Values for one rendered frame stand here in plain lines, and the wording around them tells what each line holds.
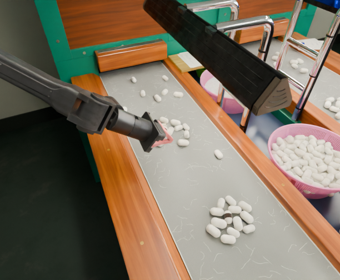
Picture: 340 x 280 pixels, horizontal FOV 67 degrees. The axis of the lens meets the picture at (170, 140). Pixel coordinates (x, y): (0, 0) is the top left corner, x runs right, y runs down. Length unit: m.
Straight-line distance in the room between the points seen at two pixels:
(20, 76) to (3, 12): 1.34
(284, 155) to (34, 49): 1.67
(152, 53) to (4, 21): 1.06
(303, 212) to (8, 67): 0.74
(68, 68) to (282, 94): 0.89
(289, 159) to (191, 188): 0.32
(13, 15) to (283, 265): 1.83
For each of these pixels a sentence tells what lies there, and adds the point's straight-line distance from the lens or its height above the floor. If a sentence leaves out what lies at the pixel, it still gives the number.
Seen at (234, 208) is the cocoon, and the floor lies 0.76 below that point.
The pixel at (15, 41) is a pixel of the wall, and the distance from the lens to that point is 1.99.
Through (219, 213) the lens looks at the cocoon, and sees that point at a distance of 0.68.
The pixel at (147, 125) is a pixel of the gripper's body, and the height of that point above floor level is 0.91.
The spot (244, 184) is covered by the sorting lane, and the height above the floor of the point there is 0.74.
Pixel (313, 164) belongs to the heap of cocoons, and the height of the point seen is 0.74.
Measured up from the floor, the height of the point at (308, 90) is 0.85.
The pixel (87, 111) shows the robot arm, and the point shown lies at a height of 1.00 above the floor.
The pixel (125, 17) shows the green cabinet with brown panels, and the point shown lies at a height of 0.96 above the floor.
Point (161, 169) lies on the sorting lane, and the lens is 0.77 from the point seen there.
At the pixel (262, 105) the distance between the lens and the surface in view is 0.48.
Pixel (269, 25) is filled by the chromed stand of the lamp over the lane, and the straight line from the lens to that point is 0.72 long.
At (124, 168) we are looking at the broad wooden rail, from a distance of 0.75.
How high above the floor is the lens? 1.34
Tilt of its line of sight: 44 degrees down
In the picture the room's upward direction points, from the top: straight up
